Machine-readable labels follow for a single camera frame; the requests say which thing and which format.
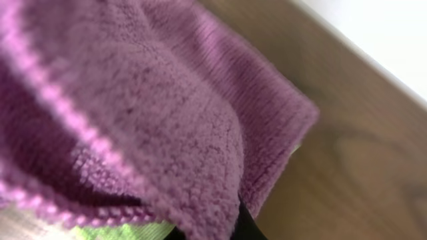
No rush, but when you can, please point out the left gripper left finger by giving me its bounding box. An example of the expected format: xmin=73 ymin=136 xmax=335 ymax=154
xmin=163 ymin=227 xmax=186 ymax=240

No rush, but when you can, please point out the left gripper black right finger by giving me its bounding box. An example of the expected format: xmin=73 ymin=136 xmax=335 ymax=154
xmin=230 ymin=197 xmax=268 ymax=240

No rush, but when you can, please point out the purple cloth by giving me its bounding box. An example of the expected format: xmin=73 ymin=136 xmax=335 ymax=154
xmin=1 ymin=0 xmax=318 ymax=239

